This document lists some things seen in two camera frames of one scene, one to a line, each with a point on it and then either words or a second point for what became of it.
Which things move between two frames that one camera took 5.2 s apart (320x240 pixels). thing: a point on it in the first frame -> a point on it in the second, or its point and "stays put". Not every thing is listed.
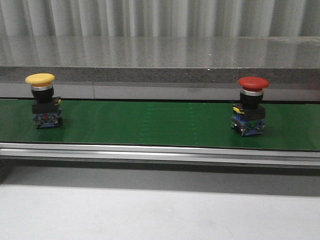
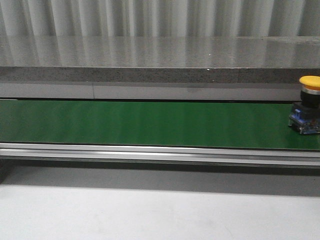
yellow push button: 46,108 -> 305,118
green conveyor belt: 159,134 stays put
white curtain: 160,18 stays put
